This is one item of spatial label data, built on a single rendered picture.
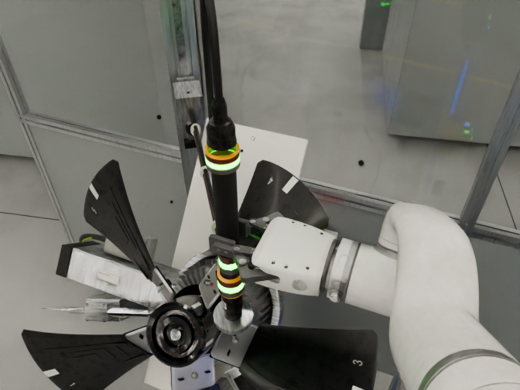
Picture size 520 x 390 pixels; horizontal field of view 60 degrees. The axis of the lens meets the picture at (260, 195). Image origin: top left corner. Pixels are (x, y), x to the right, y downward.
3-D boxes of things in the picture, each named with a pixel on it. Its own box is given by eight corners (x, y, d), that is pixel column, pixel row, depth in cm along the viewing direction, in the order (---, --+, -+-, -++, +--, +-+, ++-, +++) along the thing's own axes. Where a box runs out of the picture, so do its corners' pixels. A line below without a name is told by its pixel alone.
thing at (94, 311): (91, 317, 104) (91, 300, 104) (114, 319, 102) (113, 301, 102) (84, 320, 102) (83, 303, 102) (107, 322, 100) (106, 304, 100)
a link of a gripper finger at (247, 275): (254, 297, 59) (230, 270, 62) (299, 268, 62) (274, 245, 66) (254, 292, 58) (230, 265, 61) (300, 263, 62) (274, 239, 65)
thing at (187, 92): (175, 105, 126) (171, 77, 120) (200, 103, 127) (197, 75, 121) (179, 125, 118) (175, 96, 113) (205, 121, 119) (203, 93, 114)
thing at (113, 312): (179, 319, 98) (46, 312, 108) (179, 309, 98) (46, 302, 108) (174, 321, 96) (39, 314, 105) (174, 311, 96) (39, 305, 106)
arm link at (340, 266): (340, 317, 61) (318, 310, 62) (354, 269, 67) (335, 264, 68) (348, 278, 55) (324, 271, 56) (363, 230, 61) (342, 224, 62)
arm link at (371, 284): (358, 243, 56) (341, 311, 58) (470, 274, 53) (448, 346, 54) (364, 231, 64) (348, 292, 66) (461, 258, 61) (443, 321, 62)
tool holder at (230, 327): (209, 295, 83) (204, 261, 77) (246, 289, 85) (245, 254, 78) (217, 338, 77) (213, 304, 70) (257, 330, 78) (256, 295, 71)
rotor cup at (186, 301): (163, 340, 96) (129, 360, 83) (179, 274, 95) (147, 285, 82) (225, 364, 91) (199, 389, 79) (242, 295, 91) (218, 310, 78)
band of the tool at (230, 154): (204, 159, 59) (202, 140, 57) (236, 154, 60) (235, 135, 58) (209, 179, 56) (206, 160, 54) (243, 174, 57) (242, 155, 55)
